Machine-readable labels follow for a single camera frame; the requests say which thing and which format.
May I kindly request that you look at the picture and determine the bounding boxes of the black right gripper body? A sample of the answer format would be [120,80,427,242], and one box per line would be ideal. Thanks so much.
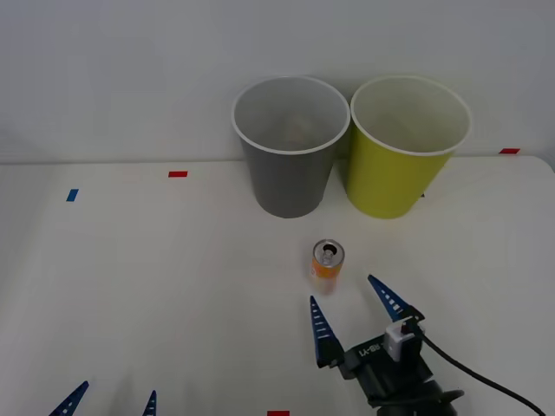
[339,334,434,403]

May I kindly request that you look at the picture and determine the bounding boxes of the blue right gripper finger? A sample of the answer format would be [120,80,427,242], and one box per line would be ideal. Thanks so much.
[367,274,426,323]
[309,296,347,370]

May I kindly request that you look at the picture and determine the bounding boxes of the orange drink can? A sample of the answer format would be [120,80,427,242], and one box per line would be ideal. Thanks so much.
[310,238,346,296]

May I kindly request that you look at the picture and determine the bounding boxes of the yellow-green plastic waste bin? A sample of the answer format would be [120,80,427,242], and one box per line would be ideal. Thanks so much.
[349,75,473,220]

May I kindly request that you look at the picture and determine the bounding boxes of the grey plastic waste bin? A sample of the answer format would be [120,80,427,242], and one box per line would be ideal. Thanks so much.
[231,75,351,219]

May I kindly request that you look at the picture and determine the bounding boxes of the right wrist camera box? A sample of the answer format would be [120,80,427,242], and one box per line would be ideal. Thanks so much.
[384,318,424,361]

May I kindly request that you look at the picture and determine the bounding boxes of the black camera cable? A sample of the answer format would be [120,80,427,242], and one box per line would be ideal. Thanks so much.
[409,322,548,416]

